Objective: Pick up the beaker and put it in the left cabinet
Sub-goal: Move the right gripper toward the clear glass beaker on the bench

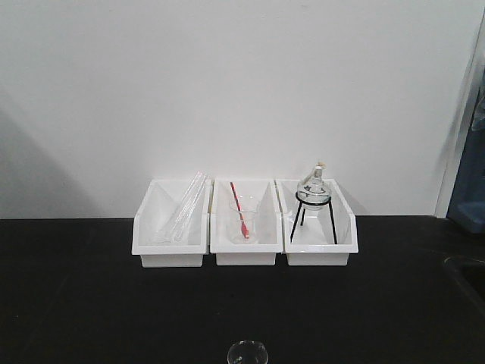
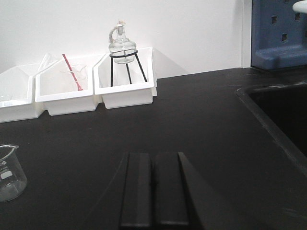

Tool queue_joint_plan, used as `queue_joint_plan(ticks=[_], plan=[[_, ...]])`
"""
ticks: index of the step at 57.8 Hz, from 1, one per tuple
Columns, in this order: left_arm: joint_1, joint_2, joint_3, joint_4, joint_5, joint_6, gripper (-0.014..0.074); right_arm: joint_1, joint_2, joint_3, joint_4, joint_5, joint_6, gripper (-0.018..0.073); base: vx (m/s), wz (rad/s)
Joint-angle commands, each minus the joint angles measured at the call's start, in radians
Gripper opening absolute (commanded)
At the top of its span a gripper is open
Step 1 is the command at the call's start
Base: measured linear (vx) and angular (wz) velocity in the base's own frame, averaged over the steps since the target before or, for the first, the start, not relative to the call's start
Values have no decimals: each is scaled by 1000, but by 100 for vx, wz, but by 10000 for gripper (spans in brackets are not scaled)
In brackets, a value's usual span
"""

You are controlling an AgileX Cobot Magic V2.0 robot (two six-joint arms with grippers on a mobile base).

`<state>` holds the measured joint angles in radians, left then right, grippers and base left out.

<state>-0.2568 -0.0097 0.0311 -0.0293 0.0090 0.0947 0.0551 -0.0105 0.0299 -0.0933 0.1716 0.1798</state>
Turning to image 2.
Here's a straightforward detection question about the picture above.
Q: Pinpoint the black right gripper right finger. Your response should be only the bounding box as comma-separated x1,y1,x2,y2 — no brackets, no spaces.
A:
153,152,214,230

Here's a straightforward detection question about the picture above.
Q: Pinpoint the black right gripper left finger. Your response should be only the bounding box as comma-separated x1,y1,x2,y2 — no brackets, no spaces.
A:
119,153,152,227

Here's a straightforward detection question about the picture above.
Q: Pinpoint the clear glass beaker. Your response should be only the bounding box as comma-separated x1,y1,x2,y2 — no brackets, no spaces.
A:
0,144,27,202

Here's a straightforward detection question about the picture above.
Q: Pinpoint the small beaker in bin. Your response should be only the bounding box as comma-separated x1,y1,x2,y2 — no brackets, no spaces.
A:
60,64,88,91

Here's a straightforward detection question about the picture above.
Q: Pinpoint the right white storage bin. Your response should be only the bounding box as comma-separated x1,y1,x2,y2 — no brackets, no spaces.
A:
93,47,157,109

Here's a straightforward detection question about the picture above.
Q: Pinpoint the white storage bin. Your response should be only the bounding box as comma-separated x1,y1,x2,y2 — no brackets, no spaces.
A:
93,47,157,109
0,64,46,123
35,55,103,116

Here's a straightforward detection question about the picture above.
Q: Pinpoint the red stirring spatula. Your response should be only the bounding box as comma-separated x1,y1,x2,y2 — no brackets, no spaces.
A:
62,54,83,91

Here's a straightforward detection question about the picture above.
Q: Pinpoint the black lab sink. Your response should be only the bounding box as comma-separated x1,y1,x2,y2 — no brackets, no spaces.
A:
236,81,307,175

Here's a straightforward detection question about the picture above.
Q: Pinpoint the middle white storage bin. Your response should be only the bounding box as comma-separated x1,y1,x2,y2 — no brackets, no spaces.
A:
35,55,103,116

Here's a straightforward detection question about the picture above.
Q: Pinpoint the left white storage bin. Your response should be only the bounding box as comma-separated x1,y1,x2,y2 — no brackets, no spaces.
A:
0,64,46,123

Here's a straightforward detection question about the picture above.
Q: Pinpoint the glass alcohol lamp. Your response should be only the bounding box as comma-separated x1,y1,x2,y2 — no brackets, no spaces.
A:
108,21,137,64

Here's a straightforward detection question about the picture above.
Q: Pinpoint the glass test tube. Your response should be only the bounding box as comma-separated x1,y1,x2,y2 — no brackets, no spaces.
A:
37,53,52,72

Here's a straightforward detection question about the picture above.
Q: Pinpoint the blue plastic rack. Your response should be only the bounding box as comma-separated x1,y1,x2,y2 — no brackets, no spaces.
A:
251,0,307,70

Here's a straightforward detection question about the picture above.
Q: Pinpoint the black wire tripod stand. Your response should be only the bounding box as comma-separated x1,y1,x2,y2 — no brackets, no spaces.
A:
109,50,148,87

